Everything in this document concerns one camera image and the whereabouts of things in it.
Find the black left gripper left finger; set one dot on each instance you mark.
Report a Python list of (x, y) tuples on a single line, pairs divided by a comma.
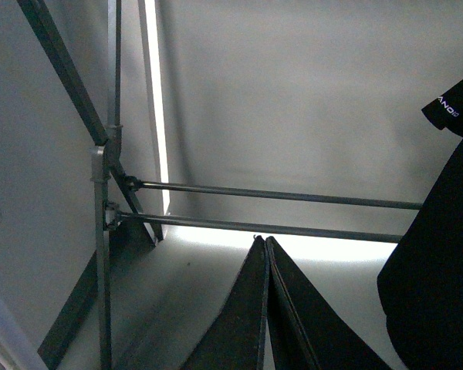
[(236, 338)]

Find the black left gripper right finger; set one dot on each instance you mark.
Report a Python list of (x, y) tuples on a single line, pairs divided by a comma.
[(305, 332)]

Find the black t-shirt with sleeve text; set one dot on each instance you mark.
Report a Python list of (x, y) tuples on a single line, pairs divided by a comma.
[(421, 284)]

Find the upper grey horizontal rack rod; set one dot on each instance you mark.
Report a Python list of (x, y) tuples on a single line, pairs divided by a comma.
[(276, 195)]

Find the white vertical light strip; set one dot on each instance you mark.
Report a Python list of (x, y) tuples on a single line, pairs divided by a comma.
[(152, 66)]

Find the grey rack side leg frame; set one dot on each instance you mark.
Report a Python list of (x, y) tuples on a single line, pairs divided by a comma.
[(93, 285)]

